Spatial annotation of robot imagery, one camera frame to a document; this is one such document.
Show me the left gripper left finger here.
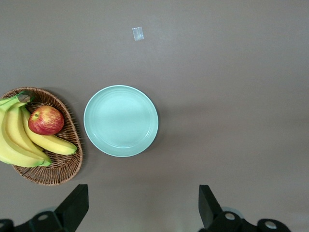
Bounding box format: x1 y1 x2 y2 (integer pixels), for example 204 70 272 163
0 184 89 232

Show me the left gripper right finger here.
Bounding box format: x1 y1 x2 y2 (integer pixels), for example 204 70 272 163
198 185 290 232

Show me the mint green round plate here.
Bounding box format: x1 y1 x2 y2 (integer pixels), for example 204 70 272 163
83 85 159 158

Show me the brown wicker basket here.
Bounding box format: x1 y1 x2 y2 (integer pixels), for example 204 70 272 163
0 87 84 186

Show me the red yellow apple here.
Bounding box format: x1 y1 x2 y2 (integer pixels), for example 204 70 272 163
28 105 65 135

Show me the yellow banana bunch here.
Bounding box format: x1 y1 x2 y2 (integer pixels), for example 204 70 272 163
0 91 78 168

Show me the brown table cover sheet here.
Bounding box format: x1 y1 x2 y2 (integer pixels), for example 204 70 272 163
0 0 309 232

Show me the small clear tape piece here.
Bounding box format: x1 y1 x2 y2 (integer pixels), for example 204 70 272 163
132 27 145 41

